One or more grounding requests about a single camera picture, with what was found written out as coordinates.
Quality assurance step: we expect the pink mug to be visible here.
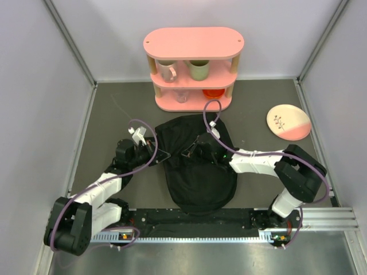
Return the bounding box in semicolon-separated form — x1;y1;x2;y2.
157;60;177;83

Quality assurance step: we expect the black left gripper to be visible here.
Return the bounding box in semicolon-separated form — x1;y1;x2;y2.
128;140;170;169

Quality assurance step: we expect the orange plastic bowl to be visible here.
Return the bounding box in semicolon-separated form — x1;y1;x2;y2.
202;89;225;100

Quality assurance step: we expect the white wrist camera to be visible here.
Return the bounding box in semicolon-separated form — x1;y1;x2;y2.
128;126;147;146
208;121;221;139

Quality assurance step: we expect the black student backpack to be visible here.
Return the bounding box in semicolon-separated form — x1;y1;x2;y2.
155;113;237;215

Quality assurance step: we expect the pink and cream plate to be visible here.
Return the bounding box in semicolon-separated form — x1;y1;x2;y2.
266;104;312;141

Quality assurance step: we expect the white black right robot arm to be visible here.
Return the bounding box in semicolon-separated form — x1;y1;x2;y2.
181;133;327;227

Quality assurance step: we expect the clear drinking glass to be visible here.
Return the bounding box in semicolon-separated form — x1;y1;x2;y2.
175;89;189;104

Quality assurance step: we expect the green mug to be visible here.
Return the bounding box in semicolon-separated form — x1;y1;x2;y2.
184;60;210;81

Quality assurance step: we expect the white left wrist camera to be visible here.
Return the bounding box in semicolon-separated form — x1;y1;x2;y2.
128;126;147;146

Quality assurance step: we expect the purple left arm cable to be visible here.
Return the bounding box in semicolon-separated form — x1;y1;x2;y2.
50;119;158;252

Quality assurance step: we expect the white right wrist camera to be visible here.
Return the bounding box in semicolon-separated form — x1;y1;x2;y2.
208;121;221;139

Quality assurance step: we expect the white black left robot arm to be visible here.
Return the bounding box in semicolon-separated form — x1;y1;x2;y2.
44;139;170;256

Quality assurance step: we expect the pink wooden shelf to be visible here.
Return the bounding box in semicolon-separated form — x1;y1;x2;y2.
143;27;245;112

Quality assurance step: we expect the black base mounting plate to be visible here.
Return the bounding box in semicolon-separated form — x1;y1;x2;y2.
127;208;300;238

